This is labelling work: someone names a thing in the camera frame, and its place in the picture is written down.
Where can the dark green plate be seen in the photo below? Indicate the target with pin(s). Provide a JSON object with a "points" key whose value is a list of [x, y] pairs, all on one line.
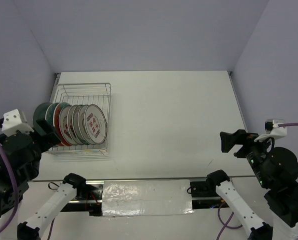
{"points": [[39, 113]]}

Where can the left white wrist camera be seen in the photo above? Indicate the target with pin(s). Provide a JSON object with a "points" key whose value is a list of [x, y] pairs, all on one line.
{"points": [[15, 121]]}

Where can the white plate red characters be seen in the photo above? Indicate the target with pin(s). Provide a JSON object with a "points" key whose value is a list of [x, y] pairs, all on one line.
{"points": [[95, 124], [63, 124]]}

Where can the red and teal floral plate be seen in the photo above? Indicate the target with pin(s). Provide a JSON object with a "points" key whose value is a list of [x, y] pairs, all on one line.
{"points": [[56, 115]]}

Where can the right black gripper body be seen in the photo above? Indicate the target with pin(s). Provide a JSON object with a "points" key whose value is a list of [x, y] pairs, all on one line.
{"points": [[256, 149]]}

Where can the white plate grey flower outline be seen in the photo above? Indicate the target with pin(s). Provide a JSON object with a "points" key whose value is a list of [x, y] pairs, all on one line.
{"points": [[80, 120]]}

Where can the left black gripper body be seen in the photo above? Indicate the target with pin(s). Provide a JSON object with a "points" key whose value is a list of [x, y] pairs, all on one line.
{"points": [[37, 141]]}

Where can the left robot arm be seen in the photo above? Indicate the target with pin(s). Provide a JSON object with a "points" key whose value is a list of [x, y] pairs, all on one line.
{"points": [[14, 178]]}

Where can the metal wire dish rack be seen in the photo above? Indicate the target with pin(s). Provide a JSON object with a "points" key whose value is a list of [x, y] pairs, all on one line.
{"points": [[83, 94]]}

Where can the black metal base rail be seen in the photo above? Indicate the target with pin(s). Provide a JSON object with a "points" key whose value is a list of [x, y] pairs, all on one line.
{"points": [[202, 197]]}

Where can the white plate blue rim lettering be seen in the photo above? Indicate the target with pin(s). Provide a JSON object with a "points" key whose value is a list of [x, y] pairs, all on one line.
{"points": [[70, 125]]}

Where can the silver foil tape patch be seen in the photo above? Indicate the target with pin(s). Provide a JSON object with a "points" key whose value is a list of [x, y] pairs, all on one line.
{"points": [[146, 198]]}

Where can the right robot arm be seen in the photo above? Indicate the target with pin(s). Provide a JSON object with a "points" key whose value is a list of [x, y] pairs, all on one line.
{"points": [[276, 169]]}

